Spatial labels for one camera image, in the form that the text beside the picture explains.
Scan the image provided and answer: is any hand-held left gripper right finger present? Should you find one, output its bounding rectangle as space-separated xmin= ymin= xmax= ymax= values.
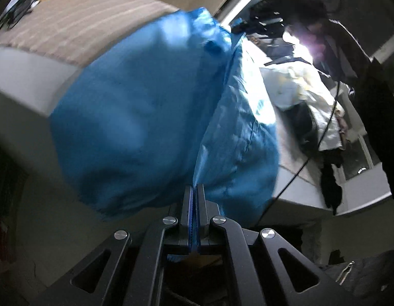
xmin=196 ymin=184 xmax=361 ymax=306

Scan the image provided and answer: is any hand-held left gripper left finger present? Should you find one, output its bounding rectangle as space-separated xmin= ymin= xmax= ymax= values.
xmin=33 ymin=184 xmax=195 ymax=306

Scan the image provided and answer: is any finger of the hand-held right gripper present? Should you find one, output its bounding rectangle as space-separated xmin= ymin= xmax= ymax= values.
xmin=231 ymin=19 xmax=253 ymax=35

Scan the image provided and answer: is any blue garment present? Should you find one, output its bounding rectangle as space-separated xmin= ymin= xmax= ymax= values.
xmin=50 ymin=6 xmax=280 ymax=224

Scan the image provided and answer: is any white cloth pile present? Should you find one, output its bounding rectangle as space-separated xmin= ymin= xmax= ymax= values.
xmin=261 ymin=64 xmax=347 ymax=150

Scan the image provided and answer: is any person's body in dark clothing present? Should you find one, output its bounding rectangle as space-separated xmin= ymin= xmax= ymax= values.
xmin=281 ymin=0 xmax=394 ymax=214

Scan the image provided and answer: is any black hanging cloth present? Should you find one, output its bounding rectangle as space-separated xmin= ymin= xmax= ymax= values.
xmin=319 ymin=153 xmax=343 ymax=215

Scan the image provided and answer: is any dark grey jacket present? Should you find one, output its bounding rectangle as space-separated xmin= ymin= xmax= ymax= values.
xmin=324 ymin=250 xmax=394 ymax=306

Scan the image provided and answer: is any black device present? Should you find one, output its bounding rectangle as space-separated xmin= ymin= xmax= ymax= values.
xmin=0 ymin=0 xmax=41 ymax=34

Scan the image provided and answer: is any black cable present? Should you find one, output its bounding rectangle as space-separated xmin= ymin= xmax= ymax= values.
xmin=256 ymin=81 xmax=341 ymax=225

